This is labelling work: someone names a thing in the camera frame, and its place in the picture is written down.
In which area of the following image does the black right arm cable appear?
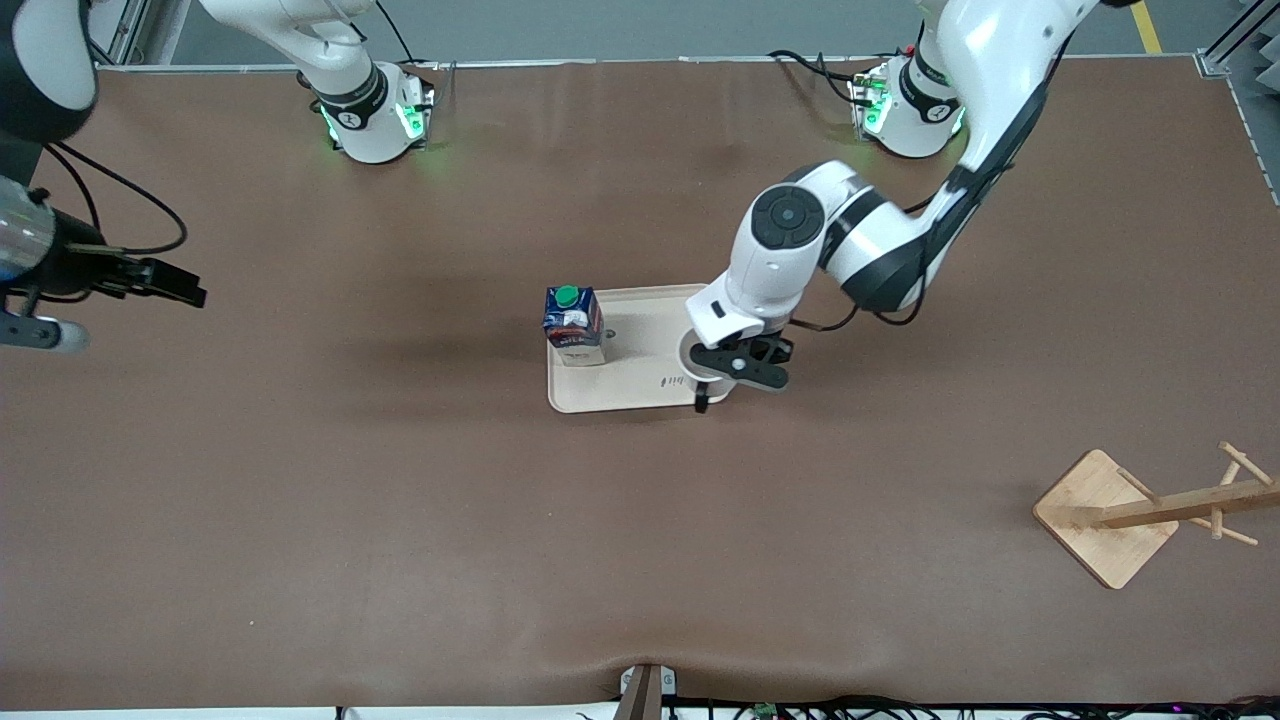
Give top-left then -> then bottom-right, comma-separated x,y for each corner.
45,140 -> 188,256

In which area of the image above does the blue milk carton green cap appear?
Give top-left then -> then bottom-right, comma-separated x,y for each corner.
543,285 -> 607,367

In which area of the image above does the black right base cable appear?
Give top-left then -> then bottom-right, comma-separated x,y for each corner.
375,0 -> 457,106

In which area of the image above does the black base cable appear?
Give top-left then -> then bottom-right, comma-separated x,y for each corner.
768,48 -> 871,106
375,0 -> 457,106

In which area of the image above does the black left base cable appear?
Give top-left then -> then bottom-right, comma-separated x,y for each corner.
768,48 -> 871,106

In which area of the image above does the cream plastic tray rabbit print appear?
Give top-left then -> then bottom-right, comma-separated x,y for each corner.
547,284 -> 733,414

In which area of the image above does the wooden cup rack stand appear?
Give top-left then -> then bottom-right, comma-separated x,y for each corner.
1032,441 -> 1280,590

